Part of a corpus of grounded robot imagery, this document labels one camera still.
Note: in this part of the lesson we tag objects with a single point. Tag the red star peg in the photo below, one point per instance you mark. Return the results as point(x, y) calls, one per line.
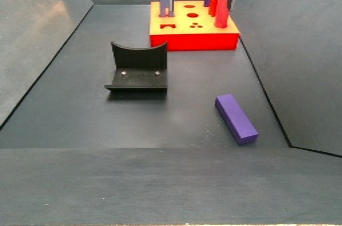
point(213, 7)

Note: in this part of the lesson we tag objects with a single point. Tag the purple rectangular block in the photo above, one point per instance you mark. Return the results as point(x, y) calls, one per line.
point(237, 120)

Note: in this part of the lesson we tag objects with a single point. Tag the black curved fixture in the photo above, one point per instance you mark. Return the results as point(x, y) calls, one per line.
point(141, 68)

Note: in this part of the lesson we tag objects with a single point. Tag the red shape-sorter board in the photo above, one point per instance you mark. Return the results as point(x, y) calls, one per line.
point(190, 30)

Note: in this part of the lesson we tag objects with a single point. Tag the red hexagonal peg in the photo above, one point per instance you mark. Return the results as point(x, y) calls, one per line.
point(222, 14)

